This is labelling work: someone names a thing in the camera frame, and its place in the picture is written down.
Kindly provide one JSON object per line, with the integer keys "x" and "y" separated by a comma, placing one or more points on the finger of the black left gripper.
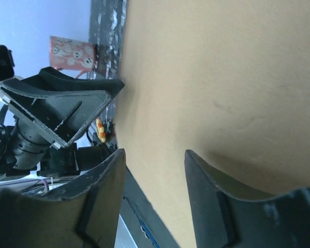
{"x": 51, "y": 79}

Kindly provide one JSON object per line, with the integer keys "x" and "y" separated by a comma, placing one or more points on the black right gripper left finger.
{"x": 81, "y": 213}

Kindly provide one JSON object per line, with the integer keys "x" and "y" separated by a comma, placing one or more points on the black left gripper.
{"x": 43, "y": 119}

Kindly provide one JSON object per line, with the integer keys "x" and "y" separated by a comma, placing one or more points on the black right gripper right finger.
{"x": 229, "y": 213}

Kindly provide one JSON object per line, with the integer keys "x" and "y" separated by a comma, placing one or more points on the brown cardboard box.
{"x": 229, "y": 80}

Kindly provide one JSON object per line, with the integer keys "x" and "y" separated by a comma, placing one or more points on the pink mug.
{"x": 70, "y": 54}

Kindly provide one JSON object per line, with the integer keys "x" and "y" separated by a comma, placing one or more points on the orange striped toy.
{"x": 101, "y": 130}

